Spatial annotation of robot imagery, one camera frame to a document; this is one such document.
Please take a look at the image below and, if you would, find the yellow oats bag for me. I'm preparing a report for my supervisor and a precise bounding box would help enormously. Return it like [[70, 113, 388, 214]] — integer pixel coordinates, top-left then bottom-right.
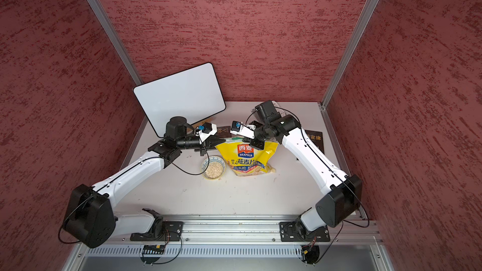
[[216, 138, 278, 176]]

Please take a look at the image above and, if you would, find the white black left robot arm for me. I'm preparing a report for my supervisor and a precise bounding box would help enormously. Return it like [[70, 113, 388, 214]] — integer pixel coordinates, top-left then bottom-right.
[[59, 117, 226, 248]]

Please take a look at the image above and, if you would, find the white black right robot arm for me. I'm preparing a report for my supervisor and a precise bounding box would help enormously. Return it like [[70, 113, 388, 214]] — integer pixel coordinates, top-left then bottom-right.
[[251, 101, 363, 234]]

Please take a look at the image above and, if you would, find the black portrait cover book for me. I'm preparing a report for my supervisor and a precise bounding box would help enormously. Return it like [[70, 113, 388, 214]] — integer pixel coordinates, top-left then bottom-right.
[[216, 125, 232, 139]]

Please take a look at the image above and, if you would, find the white paper manual booklet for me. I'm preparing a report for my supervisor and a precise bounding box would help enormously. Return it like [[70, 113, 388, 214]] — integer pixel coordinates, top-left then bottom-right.
[[272, 100, 281, 109]]

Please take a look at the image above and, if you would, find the white board with black rim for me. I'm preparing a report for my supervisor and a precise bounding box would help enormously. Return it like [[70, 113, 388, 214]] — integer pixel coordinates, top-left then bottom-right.
[[133, 63, 226, 138]]

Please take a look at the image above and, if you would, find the black Murphy's law book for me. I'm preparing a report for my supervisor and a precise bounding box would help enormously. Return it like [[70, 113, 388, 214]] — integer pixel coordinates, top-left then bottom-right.
[[290, 128, 325, 161]]

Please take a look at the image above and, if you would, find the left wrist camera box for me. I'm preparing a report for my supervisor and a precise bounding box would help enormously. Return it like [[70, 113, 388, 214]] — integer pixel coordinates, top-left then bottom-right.
[[195, 122, 217, 144]]

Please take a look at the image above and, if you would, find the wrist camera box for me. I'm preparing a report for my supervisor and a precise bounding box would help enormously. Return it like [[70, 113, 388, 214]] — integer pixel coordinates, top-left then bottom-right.
[[230, 120, 255, 139], [195, 122, 217, 144]]

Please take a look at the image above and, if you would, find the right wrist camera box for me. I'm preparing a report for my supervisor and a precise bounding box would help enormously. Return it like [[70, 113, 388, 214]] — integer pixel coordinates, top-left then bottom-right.
[[230, 120, 255, 139]]

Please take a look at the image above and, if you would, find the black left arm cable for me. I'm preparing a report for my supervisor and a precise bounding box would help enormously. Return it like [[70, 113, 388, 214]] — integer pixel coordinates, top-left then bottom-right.
[[57, 125, 212, 245]]

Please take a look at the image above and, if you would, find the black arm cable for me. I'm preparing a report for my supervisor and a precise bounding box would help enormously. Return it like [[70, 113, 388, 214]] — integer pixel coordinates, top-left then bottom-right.
[[244, 107, 370, 264], [57, 125, 212, 245]]

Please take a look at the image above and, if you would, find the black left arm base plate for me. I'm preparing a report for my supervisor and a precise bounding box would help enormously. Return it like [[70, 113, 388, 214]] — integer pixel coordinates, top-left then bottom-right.
[[130, 208, 184, 244]]

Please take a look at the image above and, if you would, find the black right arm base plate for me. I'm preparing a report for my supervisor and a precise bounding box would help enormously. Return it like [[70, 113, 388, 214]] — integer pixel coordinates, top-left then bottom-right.
[[279, 221, 330, 242]]

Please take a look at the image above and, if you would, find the aluminium front rail frame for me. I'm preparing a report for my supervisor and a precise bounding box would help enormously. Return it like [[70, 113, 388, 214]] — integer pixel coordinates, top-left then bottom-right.
[[64, 215, 393, 270]]

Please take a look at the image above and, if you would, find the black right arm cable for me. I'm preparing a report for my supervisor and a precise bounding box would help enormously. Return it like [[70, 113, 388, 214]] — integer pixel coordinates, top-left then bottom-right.
[[244, 107, 370, 264]]

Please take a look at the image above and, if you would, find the aluminium right corner post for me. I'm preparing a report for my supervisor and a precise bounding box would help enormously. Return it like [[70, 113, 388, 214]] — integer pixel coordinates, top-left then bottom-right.
[[320, 0, 380, 111]]

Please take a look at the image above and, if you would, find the aluminium corner post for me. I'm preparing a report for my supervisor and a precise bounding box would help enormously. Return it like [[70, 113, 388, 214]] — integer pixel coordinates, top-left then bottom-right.
[[320, 0, 380, 111], [87, 0, 144, 85]]

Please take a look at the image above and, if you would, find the aluminium left corner post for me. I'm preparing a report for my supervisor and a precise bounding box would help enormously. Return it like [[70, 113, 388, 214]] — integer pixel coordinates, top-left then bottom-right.
[[87, 0, 144, 85]]

